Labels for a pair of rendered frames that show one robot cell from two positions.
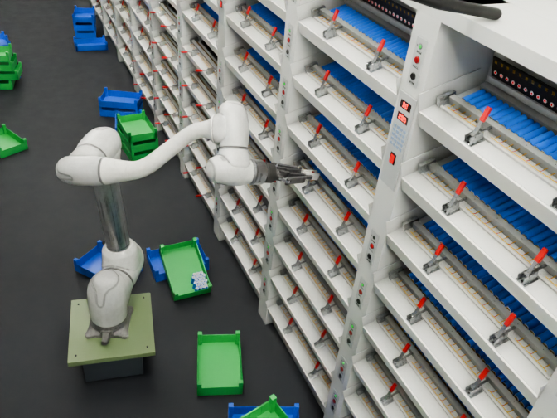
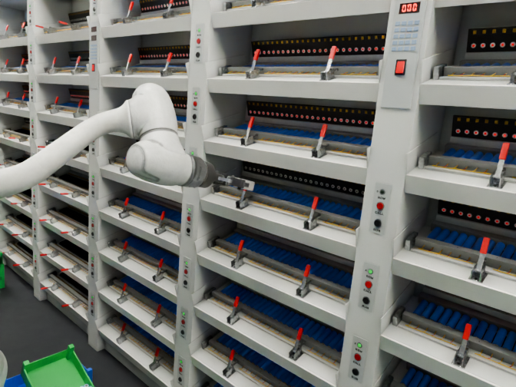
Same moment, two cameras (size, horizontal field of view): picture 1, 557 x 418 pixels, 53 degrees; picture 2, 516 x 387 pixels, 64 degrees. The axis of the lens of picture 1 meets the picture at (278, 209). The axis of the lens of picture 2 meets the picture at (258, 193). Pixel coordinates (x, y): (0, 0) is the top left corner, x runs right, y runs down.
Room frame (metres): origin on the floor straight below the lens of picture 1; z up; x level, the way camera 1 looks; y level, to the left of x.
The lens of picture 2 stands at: (0.57, 0.32, 1.25)
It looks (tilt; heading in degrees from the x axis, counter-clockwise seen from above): 11 degrees down; 339
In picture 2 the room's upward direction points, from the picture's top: 5 degrees clockwise
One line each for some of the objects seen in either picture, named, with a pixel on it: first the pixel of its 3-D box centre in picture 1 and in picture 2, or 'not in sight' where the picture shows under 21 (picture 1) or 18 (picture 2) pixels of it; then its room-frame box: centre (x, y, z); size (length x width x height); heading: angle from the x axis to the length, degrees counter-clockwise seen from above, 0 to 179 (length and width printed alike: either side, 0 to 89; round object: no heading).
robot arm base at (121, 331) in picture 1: (108, 322); not in sight; (1.63, 0.68, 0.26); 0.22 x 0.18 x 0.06; 8
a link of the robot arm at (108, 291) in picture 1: (108, 294); not in sight; (1.65, 0.68, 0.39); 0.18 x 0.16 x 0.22; 177
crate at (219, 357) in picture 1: (219, 362); not in sight; (1.65, 0.20, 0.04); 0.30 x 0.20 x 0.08; 10
